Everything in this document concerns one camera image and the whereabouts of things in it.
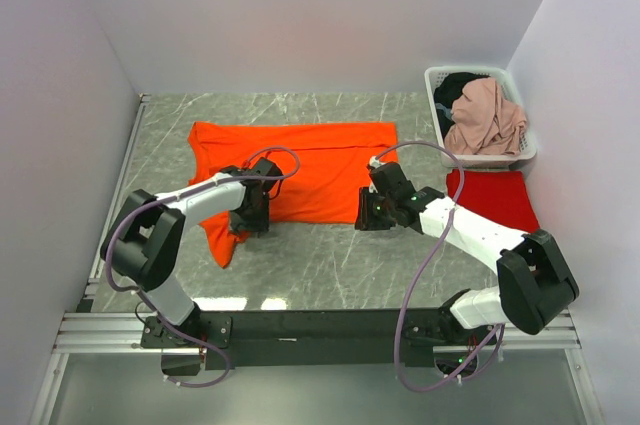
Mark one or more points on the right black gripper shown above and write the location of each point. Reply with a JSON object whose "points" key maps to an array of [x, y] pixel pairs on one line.
{"points": [[365, 220]]}

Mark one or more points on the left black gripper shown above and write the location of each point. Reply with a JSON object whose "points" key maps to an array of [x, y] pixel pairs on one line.
{"points": [[260, 224]]}

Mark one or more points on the orange t shirt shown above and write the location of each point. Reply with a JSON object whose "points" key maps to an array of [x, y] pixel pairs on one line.
{"points": [[334, 159]]}

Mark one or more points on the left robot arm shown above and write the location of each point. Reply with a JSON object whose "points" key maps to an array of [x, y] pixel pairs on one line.
{"points": [[141, 247]]}

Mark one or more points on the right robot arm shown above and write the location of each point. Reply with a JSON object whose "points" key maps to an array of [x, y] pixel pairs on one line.
{"points": [[535, 283]]}

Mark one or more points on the folded red t shirt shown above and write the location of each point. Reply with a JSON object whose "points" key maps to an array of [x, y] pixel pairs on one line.
{"points": [[500, 196]]}

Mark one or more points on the pink garment in basket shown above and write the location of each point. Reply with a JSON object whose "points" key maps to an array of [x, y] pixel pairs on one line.
{"points": [[485, 122]]}

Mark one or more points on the white plastic laundry basket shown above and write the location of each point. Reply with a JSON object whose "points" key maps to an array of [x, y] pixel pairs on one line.
{"points": [[434, 76]]}

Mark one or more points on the black garment in basket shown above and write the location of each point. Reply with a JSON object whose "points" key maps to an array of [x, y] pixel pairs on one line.
{"points": [[447, 93]]}

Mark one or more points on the black base beam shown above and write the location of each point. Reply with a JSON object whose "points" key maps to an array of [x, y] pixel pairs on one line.
{"points": [[334, 337]]}

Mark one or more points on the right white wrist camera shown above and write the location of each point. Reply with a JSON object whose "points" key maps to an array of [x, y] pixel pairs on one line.
{"points": [[374, 162]]}

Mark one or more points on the aluminium frame rail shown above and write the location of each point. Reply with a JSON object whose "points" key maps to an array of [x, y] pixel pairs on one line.
{"points": [[102, 376]]}

